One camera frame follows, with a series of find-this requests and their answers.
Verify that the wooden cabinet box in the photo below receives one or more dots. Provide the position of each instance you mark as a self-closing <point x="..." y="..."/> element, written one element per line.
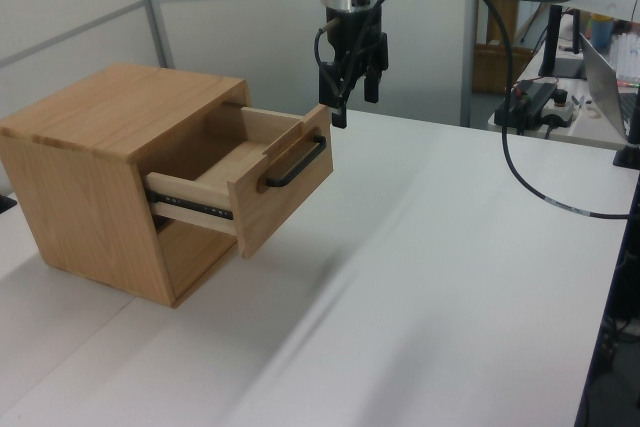
<point x="100" y="112"/>

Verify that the wooden drawer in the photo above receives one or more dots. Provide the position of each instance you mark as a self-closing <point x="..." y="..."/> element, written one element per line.
<point x="290" y="207"/>

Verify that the white side desk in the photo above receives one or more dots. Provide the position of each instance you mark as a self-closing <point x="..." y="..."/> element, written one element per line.
<point x="585" y="134"/>

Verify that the scissors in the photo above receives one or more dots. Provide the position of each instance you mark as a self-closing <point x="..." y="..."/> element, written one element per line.
<point x="580" y="101"/>

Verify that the black monitor stand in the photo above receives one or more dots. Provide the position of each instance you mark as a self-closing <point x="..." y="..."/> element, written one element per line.
<point x="554" y="37"/>

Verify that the black electronics box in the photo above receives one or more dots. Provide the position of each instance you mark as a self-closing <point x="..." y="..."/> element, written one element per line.
<point x="530" y="97"/>

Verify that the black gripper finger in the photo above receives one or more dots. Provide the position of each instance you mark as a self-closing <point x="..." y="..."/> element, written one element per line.
<point x="330" y="87"/>
<point x="372" y="89"/>

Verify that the blue and yellow cup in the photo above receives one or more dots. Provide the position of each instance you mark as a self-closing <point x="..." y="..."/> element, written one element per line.
<point x="601" y="32"/>

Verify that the grey emergency stop button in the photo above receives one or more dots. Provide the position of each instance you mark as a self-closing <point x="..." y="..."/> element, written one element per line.
<point x="562" y="104"/>

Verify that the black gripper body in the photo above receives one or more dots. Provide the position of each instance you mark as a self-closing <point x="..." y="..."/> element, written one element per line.
<point x="350" y="37"/>

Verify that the black drawer slide rail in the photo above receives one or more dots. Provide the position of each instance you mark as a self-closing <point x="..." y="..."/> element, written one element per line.
<point x="200" y="204"/>

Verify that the small black object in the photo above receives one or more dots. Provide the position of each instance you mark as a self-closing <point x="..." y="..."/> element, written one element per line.
<point x="6" y="203"/>

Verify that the grey metal pillar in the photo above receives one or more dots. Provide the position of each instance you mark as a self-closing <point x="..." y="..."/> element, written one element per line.
<point x="472" y="62"/>

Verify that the silver laptop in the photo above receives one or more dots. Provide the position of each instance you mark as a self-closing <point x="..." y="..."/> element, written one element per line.
<point x="605" y="82"/>

